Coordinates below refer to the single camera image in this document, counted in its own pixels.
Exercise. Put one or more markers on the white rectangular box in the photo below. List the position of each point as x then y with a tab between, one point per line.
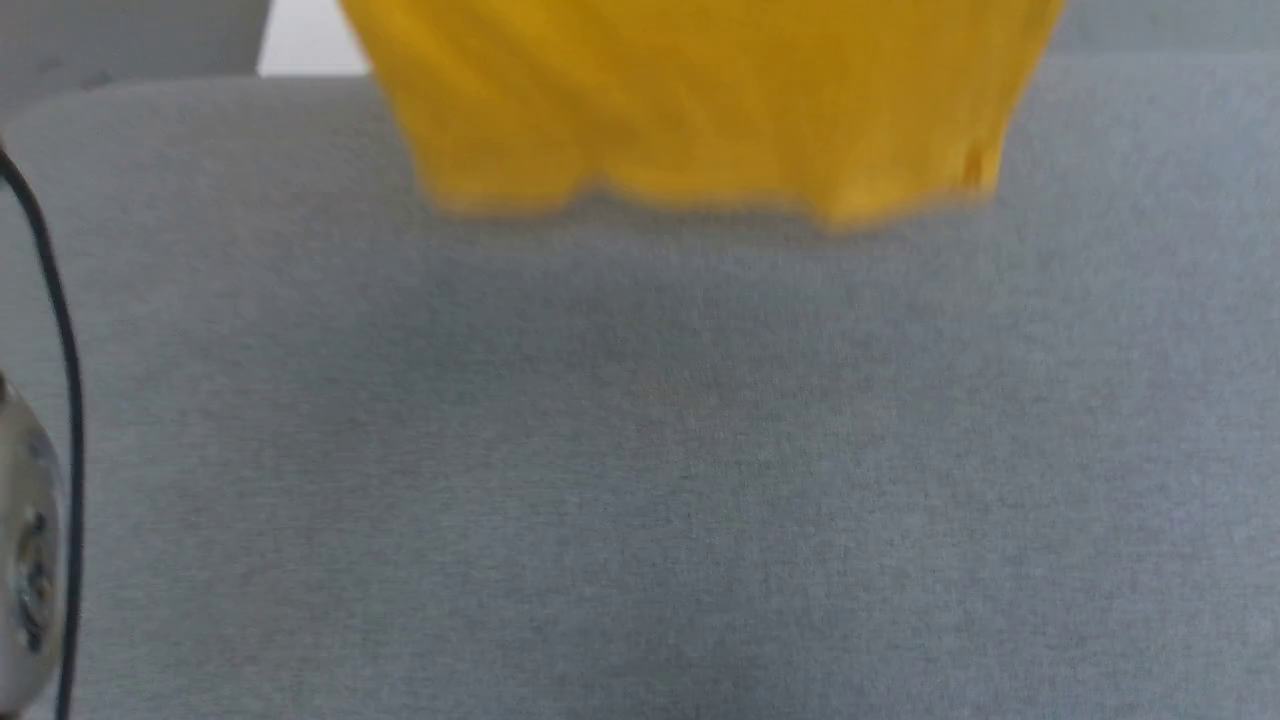
310	40

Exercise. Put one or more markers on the grey fabric sofa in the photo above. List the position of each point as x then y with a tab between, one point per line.
640	450

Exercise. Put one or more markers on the yellow shirt with white patches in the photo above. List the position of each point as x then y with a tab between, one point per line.
700	100

